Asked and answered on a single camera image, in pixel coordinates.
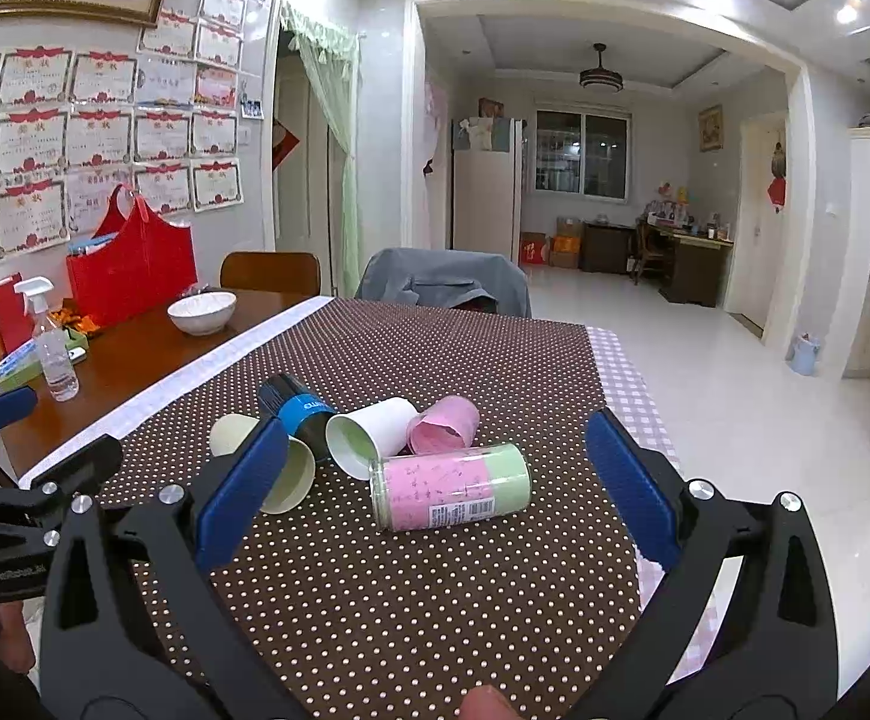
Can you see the small framed wall picture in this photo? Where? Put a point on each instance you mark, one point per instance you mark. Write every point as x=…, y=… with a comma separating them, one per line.
x=711, y=128

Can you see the person's right hand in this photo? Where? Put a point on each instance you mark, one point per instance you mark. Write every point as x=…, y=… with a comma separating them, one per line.
x=486, y=703

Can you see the green tray organizer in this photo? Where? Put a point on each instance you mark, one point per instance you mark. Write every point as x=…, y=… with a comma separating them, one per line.
x=29, y=369

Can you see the orange cardboard boxes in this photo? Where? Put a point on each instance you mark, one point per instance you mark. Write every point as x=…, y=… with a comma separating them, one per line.
x=561, y=250

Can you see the white refrigerator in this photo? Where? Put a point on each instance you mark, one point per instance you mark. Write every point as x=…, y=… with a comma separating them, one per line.
x=488, y=184

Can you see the green door curtain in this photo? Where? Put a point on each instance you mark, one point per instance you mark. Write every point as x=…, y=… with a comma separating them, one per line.
x=330, y=57

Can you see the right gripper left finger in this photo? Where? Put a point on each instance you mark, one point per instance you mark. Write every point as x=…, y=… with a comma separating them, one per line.
x=133, y=627

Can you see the light blue trash bin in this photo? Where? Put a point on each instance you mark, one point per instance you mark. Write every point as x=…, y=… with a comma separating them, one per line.
x=804, y=353

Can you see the person's left hand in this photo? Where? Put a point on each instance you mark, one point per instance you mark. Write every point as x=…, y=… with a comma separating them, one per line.
x=16, y=651

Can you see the pink plastic cup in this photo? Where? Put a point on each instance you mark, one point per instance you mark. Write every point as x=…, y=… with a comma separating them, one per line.
x=451, y=423

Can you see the chair with grey jacket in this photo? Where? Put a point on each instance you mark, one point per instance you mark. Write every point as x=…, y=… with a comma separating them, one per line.
x=450, y=279

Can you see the black blue steel cup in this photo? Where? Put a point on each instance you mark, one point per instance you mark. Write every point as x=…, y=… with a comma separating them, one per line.
x=302, y=413

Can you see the white ceramic bowl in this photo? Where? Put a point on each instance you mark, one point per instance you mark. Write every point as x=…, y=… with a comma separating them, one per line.
x=201, y=315

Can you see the cream plastic cup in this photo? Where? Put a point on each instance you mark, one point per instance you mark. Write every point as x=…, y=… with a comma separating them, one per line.
x=297, y=477

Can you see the brown wooden chair back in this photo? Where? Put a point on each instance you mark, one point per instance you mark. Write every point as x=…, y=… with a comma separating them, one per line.
x=273, y=272

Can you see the white paper cup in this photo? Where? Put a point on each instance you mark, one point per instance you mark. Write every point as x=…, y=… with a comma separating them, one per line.
x=359, y=439

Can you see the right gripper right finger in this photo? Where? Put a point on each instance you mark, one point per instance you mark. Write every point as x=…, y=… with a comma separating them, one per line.
x=775, y=654

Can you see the clear spray bottle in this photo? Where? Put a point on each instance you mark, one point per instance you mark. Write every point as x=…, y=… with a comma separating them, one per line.
x=49, y=339

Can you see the dark wooden desk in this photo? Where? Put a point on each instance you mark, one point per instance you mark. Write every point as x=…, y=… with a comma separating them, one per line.
x=690, y=269

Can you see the red paper box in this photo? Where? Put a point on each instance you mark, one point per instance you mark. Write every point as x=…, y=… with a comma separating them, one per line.
x=15, y=323

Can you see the ceiling lamp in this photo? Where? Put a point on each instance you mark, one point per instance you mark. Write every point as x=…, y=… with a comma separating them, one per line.
x=599, y=76

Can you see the window with bars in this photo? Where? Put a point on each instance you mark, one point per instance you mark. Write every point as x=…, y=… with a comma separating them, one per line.
x=579, y=153

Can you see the brown polka dot tablecloth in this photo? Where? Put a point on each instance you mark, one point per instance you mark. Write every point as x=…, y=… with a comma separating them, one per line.
x=361, y=623

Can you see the red tote bag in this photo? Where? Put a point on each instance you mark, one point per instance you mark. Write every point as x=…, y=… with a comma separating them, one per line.
x=146, y=262

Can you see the pink green cylindrical cup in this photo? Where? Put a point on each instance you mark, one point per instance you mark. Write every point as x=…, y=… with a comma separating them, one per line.
x=422, y=492

